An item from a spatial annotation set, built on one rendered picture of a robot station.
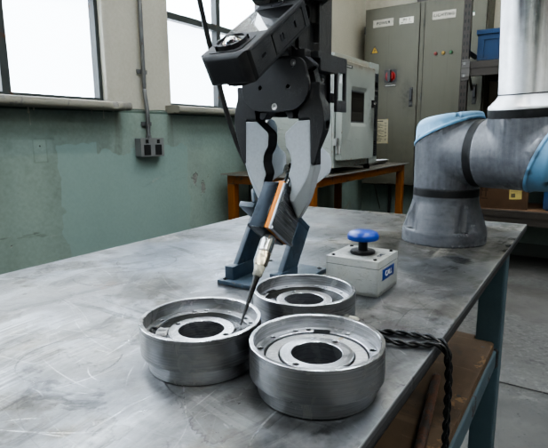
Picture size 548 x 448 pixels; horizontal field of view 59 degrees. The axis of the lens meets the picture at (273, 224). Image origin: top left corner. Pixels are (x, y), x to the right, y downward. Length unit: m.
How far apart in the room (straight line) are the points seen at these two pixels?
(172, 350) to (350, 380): 0.14
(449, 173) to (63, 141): 1.68
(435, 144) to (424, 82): 3.43
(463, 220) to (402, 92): 3.50
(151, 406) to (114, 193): 2.01
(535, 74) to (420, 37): 3.57
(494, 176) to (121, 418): 0.67
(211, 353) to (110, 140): 2.01
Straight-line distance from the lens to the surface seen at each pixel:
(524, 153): 0.82
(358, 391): 0.36
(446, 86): 4.27
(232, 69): 0.38
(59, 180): 2.20
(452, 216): 0.89
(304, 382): 0.34
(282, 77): 0.45
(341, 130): 2.69
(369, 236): 0.62
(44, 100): 2.08
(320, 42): 0.50
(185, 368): 0.40
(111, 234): 2.37
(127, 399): 0.40
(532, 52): 0.84
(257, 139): 0.47
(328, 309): 0.46
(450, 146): 0.88
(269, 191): 0.45
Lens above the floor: 1.00
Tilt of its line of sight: 10 degrees down
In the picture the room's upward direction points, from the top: straight up
